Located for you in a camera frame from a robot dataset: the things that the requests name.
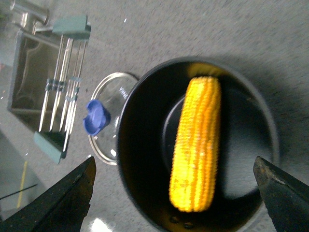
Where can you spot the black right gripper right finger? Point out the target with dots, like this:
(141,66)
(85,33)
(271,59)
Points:
(285,197)

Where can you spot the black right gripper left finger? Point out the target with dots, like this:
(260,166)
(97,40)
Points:
(62,208)

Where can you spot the yellow corn cob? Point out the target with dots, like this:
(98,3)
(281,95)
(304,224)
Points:
(195,157)

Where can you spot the glass lid with blue knob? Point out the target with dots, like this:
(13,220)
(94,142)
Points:
(103,114)

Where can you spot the black cooking pot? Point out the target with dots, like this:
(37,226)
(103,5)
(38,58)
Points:
(146,137)

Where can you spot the stainless steel sink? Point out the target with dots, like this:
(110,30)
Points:
(34,62)

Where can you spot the roll-up sink drying rack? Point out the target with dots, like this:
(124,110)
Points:
(62,89)

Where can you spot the steel faucet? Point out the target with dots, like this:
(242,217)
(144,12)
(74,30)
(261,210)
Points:
(30,15)

